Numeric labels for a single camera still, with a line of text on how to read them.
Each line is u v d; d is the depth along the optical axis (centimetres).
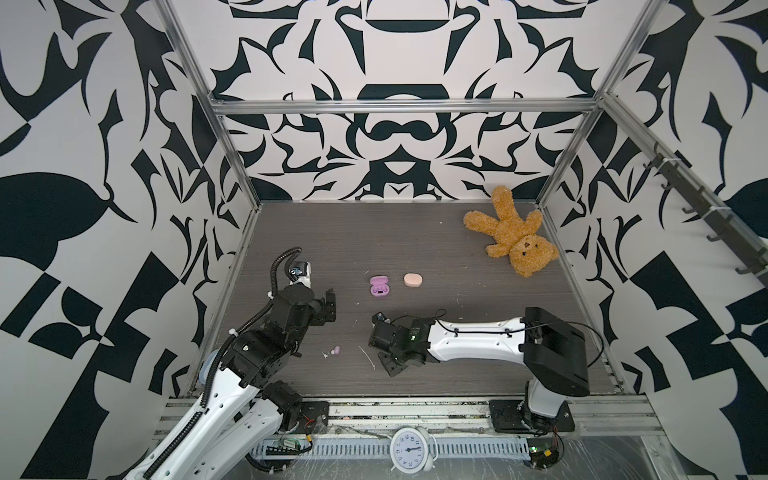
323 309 68
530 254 96
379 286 96
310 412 75
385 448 70
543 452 71
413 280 97
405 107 93
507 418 74
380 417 76
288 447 70
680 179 65
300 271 62
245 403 47
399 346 62
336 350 84
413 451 68
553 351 46
